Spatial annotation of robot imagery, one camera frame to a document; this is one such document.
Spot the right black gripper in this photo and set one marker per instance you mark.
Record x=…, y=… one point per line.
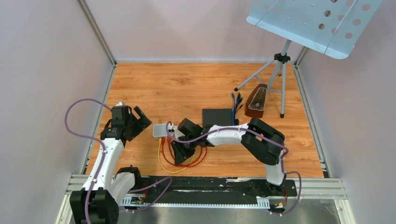
x=181, y=155

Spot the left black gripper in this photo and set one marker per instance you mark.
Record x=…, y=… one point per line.
x=142, y=123

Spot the small white router box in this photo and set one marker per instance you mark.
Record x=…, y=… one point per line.
x=159, y=130

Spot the black network switch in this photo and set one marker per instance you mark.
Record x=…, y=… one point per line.
x=220, y=117

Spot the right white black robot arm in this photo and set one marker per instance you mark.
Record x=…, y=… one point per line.
x=263, y=141

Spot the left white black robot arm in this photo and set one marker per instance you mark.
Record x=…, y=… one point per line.
x=98, y=201

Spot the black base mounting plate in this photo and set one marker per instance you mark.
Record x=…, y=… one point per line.
x=210, y=190

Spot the brown wooden metronome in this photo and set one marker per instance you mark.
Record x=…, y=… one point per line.
x=254, y=106

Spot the silver music stand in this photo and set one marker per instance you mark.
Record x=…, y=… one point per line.
x=331, y=27

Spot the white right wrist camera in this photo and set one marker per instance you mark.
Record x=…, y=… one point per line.
x=177, y=134

